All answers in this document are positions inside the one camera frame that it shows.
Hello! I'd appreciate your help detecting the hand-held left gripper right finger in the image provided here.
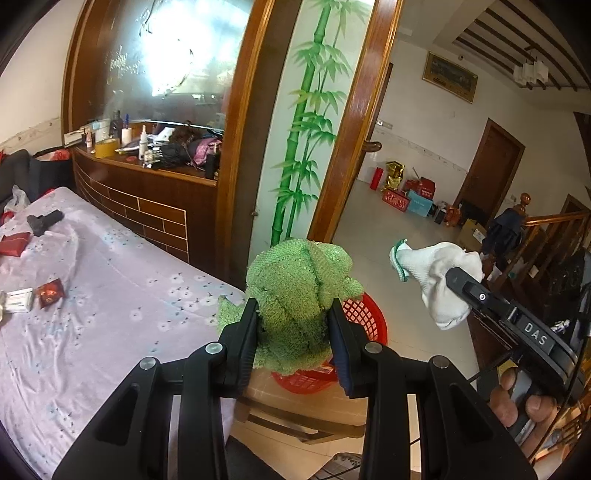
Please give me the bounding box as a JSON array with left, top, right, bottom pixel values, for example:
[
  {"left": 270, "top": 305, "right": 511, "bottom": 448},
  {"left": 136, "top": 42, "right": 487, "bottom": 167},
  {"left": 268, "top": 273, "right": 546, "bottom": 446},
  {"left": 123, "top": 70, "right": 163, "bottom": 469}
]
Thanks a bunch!
[{"left": 329, "top": 298, "right": 539, "bottom": 480}]

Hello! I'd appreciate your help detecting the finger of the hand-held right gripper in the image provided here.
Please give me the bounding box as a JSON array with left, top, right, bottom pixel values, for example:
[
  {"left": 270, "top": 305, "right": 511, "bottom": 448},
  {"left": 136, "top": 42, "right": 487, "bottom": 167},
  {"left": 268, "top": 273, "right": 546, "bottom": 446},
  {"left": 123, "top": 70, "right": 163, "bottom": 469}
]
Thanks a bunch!
[{"left": 445, "top": 267, "right": 516, "bottom": 325}]

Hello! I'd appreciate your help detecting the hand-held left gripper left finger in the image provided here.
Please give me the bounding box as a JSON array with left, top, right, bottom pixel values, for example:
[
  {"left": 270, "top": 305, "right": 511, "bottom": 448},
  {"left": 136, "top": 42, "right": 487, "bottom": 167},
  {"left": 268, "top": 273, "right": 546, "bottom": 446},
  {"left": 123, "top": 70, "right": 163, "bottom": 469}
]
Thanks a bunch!
[{"left": 53, "top": 298, "right": 259, "bottom": 480}]

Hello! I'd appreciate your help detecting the white sock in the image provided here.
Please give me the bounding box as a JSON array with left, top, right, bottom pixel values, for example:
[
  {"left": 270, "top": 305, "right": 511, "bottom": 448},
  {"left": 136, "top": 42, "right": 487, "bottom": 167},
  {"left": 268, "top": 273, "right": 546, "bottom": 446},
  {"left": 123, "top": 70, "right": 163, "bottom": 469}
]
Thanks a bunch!
[{"left": 390, "top": 239, "right": 485, "bottom": 331}]

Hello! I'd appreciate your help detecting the red plastic basket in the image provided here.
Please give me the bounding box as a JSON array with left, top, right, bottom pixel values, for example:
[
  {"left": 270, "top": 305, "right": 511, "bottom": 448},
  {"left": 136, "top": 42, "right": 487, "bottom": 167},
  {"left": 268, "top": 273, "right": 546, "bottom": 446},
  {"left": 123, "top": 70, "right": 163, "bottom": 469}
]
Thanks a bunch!
[{"left": 270, "top": 292, "right": 389, "bottom": 394}]

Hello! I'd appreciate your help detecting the green knitted cloth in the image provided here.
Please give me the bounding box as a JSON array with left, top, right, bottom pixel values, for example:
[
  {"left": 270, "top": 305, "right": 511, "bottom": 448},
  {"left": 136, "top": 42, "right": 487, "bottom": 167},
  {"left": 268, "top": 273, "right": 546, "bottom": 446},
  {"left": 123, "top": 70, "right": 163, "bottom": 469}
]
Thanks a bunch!
[{"left": 217, "top": 237, "right": 365, "bottom": 377}]

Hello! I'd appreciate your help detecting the person's right hand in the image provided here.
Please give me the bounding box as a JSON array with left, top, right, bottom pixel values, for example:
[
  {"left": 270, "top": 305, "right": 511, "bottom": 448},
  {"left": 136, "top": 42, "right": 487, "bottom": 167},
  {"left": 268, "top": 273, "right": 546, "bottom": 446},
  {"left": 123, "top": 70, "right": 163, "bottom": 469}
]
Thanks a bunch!
[{"left": 488, "top": 368, "right": 560, "bottom": 448}]

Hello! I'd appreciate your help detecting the brown cardboard box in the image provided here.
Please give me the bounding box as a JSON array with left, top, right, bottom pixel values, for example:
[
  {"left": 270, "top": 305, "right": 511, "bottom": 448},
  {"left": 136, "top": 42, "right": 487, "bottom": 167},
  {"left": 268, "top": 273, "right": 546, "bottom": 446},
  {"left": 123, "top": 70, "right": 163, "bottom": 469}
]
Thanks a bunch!
[{"left": 459, "top": 219, "right": 488, "bottom": 253}]

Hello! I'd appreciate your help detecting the dark jacket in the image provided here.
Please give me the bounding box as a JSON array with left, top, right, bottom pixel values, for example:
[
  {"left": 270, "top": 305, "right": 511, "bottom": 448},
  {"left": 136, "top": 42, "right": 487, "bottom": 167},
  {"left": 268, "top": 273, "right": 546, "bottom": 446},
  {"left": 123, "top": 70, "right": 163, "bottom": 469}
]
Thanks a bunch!
[{"left": 486, "top": 208, "right": 527, "bottom": 260}]

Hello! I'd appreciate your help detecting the wooden chair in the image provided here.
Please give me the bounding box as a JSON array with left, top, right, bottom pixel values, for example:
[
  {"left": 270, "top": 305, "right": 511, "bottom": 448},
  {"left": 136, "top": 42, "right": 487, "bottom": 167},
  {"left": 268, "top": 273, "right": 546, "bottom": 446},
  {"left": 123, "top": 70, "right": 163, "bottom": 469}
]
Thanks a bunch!
[{"left": 230, "top": 369, "right": 371, "bottom": 446}]

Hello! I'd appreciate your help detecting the wooden stair railing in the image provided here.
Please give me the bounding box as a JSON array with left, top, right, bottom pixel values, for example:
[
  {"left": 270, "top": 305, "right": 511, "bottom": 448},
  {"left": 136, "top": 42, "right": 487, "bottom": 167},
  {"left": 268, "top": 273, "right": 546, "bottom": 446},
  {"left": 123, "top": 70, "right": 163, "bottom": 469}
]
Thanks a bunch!
[{"left": 479, "top": 191, "right": 591, "bottom": 326}]

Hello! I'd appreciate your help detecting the teal box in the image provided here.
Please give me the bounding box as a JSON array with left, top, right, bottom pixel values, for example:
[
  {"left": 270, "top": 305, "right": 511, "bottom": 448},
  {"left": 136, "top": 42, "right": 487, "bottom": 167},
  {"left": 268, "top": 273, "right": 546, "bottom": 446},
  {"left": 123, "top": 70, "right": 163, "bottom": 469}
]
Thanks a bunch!
[{"left": 407, "top": 191, "right": 435, "bottom": 218}]

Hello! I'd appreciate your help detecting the red gift box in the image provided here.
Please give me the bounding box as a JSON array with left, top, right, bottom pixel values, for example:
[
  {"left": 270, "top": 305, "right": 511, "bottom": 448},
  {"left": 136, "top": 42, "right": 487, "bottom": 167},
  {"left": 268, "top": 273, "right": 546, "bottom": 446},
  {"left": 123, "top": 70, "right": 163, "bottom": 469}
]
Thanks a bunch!
[{"left": 382, "top": 188, "right": 411, "bottom": 213}]

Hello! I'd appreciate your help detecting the brown wooden door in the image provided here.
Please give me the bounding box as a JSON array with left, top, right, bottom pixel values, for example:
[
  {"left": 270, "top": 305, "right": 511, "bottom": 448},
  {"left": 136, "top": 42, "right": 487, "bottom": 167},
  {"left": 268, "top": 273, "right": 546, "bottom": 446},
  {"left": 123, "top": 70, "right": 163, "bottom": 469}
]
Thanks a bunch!
[{"left": 454, "top": 119, "right": 526, "bottom": 223}]

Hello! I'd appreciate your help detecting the gold ornament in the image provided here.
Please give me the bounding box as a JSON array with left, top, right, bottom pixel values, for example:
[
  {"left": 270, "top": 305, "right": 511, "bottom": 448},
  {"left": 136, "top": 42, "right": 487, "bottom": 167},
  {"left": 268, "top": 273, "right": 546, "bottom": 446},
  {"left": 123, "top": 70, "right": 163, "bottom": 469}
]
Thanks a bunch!
[{"left": 385, "top": 161, "right": 407, "bottom": 190}]

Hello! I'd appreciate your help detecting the pink cloth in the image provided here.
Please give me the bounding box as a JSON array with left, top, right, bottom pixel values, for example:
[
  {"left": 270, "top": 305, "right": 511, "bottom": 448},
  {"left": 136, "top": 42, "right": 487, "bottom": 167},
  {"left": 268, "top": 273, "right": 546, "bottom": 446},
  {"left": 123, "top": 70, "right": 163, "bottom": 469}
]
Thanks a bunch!
[{"left": 193, "top": 137, "right": 221, "bottom": 168}]

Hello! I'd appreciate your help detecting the dark clutter pile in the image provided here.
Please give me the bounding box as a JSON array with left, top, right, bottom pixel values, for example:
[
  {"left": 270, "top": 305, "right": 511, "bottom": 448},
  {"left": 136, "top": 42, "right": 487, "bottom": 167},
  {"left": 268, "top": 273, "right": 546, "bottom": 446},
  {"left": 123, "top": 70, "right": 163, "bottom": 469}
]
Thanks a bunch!
[{"left": 151, "top": 126, "right": 223, "bottom": 169}]

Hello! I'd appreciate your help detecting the small dark red packet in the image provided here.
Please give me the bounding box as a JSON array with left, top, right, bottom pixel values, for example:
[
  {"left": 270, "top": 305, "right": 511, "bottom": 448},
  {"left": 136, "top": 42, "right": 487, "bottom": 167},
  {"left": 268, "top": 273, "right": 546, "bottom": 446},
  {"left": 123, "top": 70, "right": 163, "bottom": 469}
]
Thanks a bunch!
[{"left": 35, "top": 279, "right": 66, "bottom": 308}]

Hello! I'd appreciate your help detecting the gold framed picture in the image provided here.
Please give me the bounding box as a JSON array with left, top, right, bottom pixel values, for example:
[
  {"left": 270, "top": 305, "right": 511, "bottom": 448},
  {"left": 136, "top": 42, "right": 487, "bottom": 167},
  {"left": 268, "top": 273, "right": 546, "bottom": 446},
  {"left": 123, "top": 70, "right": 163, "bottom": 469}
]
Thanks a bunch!
[{"left": 422, "top": 51, "right": 479, "bottom": 104}]

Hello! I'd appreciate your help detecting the bamboo painted panel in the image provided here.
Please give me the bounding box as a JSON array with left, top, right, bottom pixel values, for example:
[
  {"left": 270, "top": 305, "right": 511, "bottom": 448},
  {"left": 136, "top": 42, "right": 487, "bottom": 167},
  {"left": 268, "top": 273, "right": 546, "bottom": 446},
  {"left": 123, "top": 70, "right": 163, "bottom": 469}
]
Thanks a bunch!
[{"left": 255, "top": 0, "right": 376, "bottom": 259}]

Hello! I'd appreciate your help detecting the white ceiling lamp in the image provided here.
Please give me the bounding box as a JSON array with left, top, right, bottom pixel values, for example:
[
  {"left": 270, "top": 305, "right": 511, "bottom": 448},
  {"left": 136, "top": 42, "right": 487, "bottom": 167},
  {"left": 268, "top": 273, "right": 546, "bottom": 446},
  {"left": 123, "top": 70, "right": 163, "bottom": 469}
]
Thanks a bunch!
[{"left": 513, "top": 57, "right": 550, "bottom": 88}]

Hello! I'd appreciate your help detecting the white and blue box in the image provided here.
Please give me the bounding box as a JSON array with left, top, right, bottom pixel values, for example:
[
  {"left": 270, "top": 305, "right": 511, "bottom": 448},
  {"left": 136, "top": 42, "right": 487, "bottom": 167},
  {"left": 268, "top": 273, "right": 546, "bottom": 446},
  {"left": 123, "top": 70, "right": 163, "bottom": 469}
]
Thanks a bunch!
[{"left": 0, "top": 288, "right": 36, "bottom": 315}]

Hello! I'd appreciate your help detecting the black pouch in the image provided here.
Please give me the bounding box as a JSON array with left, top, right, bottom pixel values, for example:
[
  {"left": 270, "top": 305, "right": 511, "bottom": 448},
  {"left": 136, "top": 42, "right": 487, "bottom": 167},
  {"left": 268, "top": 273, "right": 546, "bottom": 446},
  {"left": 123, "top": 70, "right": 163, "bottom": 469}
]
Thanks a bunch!
[{"left": 26, "top": 209, "right": 65, "bottom": 237}]

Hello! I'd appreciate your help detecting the long red packet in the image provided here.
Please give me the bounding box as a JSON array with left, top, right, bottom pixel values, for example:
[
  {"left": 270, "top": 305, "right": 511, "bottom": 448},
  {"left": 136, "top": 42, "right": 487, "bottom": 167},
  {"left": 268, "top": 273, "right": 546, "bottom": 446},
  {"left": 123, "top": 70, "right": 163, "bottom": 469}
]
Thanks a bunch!
[{"left": 0, "top": 233, "right": 32, "bottom": 257}]

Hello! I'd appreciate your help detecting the black bag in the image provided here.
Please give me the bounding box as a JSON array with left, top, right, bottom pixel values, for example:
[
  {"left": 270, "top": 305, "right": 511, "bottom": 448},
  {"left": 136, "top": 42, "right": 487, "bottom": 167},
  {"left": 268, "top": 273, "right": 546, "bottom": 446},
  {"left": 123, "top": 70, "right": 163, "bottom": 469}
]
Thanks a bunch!
[{"left": 29, "top": 154, "right": 75, "bottom": 195}]

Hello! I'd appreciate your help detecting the white plastic bag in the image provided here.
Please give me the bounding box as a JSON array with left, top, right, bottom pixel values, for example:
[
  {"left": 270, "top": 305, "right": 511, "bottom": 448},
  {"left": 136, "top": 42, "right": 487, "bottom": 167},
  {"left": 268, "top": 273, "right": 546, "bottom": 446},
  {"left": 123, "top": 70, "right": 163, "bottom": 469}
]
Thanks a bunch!
[{"left": 4, "top": 185, "right": 31, "bottom": 217}]

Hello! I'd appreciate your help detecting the etched glass panel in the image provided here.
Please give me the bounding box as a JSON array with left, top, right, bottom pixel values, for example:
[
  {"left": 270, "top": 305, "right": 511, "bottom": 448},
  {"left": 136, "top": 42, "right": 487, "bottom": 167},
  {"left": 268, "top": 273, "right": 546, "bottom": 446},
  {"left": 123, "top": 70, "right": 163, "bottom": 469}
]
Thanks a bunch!
[{"left": 99, "top": 0, "right": 254, "bottom": 139}]

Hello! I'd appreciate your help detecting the dark sofa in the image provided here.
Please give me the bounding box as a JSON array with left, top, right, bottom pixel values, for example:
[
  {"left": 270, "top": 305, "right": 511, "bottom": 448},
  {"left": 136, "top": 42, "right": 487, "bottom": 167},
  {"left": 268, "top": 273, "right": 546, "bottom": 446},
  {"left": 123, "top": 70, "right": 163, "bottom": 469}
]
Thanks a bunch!
[{"left": 0, "top": 148, "right": 35, "bottom": 206}]

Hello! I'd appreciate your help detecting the wooden door frame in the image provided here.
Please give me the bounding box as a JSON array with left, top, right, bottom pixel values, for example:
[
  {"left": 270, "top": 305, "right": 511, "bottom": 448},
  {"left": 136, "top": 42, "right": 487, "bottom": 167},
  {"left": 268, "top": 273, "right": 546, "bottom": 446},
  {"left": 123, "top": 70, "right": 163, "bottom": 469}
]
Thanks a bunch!
[{"left": 306, "top": 0, "right": 405, "bottom": 245}]

